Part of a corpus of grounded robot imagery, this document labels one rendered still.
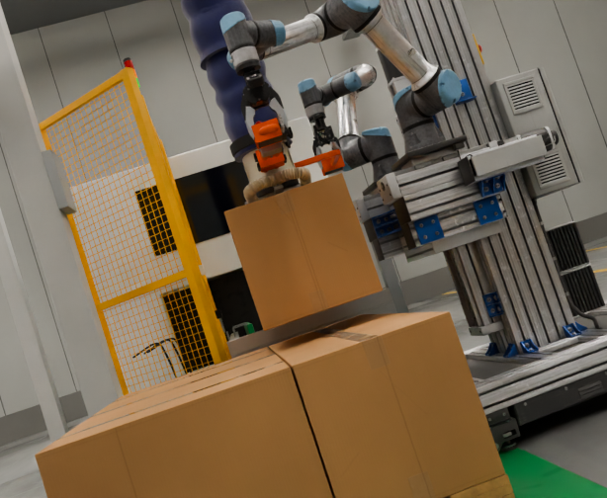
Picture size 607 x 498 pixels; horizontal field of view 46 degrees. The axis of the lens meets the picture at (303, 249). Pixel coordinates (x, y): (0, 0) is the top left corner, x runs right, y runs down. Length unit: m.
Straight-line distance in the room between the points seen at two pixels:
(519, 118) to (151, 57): 10.16
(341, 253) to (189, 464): 0.91
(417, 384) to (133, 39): 11.36
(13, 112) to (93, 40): 8.94
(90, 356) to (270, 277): 1.59
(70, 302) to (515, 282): 2.10
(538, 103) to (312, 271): 1.16
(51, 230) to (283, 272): 1.72
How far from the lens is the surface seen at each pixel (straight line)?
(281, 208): 2.30
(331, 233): 2.30
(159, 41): 12.70
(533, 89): 2.93
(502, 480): 1.82
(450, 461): 1.77
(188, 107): 12.30
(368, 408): 1.71
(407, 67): 2.49
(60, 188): 3.74
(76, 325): 3.69
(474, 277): 2.81
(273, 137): 2.00
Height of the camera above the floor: 0.69
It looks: 4 degrees up
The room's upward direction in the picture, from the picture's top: 18 degrees counter-clockwise
